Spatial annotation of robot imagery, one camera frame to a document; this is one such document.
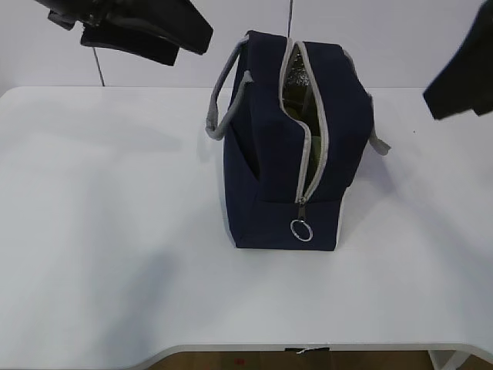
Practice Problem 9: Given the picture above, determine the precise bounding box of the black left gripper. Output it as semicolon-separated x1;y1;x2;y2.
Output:
35;0;213;66

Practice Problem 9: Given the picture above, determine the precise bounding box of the white table leg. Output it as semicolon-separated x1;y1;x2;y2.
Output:
428;350;470;370

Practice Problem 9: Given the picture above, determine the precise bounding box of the navy blue lunch bag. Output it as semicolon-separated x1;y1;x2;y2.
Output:
206;30;390;251

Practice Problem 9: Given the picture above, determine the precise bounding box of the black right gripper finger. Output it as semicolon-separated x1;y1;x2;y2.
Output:
423;1;492;120

